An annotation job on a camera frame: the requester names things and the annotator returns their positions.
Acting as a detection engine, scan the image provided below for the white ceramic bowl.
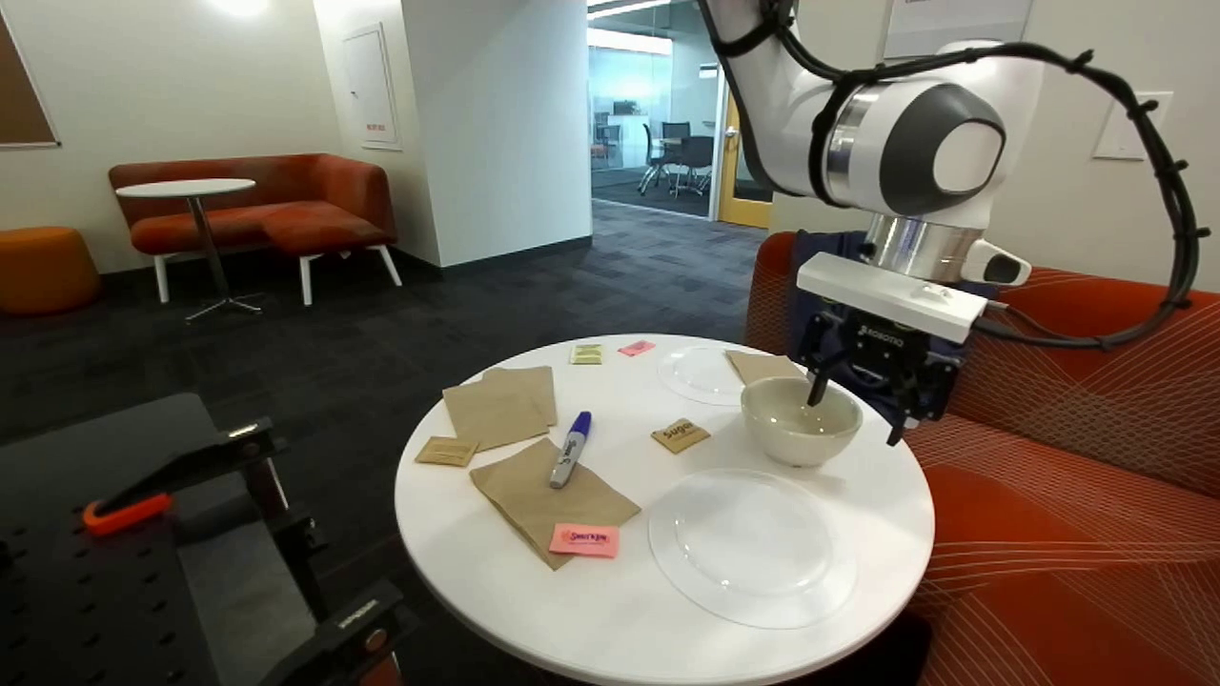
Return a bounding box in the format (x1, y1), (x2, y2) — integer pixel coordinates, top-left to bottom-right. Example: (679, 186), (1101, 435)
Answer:
(741, 375), (864, 469)

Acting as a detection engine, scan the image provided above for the yellow door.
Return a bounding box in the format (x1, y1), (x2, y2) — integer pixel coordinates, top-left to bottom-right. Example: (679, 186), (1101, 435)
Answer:
(716, 88), (774, 231)

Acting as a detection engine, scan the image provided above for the small clear plastic plate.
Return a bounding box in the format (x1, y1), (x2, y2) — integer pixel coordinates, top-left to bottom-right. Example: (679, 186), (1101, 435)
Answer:
(657, 344), (756, 409)

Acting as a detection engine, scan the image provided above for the dark blue cloth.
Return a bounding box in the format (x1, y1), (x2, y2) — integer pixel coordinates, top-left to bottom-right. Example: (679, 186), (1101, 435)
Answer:
(787, 230), (975, 432)

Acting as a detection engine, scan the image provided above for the brown sugar sachet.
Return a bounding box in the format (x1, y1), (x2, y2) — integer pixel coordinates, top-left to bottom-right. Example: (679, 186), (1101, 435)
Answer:
(651, 417), (712, 455)
(415, 435), (479, 469)

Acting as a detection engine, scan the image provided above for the group of office chairs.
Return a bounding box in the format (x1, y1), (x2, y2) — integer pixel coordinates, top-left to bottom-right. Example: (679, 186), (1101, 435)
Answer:
(637, 121), (717, 199)

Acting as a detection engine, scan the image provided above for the black clamp with orange handle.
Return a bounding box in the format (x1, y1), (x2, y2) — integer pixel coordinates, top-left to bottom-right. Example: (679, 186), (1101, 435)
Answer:
(82, 415), (290, 537)

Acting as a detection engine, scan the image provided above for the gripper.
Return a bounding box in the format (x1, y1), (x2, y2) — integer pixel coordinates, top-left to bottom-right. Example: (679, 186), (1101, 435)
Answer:
(798, 305), (962, 448)

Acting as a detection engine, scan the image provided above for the white wall panel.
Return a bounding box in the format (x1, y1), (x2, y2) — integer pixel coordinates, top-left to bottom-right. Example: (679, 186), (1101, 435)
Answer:
(340, 23), (403, 152)

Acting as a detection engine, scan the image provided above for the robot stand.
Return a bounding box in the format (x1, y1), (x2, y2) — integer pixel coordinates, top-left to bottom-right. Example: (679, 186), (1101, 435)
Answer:
(0, 392), (420, 686)

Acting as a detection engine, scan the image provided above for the orange sofa with white legs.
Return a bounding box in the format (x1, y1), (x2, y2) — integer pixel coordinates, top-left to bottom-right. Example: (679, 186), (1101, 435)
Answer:
(107, 152), (404, 308)

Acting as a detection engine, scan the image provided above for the blue capped marker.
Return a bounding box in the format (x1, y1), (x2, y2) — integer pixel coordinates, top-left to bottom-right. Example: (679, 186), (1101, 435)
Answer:
(549, 411), (594, 491)

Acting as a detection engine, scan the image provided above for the orange patterned sofa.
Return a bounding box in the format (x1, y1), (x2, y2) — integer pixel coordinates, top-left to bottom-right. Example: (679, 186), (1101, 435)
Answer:
(742, 231), (1220, 686)

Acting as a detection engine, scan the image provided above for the large clear plastic plate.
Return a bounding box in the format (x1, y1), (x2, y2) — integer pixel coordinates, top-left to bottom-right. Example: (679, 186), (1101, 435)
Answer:
(647, 467), (859, 631)

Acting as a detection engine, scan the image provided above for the brown pin board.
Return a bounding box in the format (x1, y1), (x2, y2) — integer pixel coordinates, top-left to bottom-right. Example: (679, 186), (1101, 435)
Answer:
(0, 8), (62, 151)

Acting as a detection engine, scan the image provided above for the brown paper napkin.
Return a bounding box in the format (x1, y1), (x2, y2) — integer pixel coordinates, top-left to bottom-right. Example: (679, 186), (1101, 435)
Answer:
(469, 437), (642, 572)
(481, 366), (559, 427)
(442, 380), (552, 453)
(723, 349), (807, 388)

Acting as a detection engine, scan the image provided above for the orange ottoman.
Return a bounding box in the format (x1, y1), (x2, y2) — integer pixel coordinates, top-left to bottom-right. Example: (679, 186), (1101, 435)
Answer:
(0, 226), (102, 317)

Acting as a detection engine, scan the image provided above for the round white side table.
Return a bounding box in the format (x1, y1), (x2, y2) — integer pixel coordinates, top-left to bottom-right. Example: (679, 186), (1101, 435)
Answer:
(115, 177), (266, 325)

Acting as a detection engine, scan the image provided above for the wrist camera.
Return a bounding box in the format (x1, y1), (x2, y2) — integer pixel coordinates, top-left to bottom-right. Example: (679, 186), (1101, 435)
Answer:
(796, 252), (989, 345)

